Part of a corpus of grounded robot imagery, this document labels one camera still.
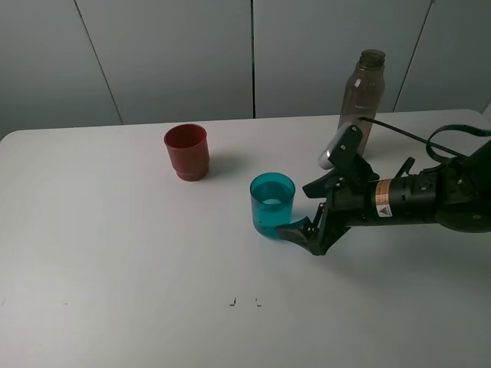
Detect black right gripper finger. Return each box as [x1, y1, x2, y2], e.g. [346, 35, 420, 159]
[275, 224, 318, 251]
[302, 174, 344, 199]

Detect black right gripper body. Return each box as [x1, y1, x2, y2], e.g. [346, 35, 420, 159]
[309, 177, 376, 255]

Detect teal translucent plastic cup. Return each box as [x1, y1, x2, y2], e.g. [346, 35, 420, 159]
[249, 172, 305, 242]

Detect smoky clear plastic bottle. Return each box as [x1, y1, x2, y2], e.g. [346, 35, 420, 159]
[338, 49, 386, 156]

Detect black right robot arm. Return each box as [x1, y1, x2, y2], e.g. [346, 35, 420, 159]
[276, 143, 490, 255]

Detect red plastic cup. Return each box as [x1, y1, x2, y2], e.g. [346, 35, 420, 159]
[163, 123, 210, 182]

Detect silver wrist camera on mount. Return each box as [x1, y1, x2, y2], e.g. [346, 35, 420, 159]
[318, 123, 380, 186]

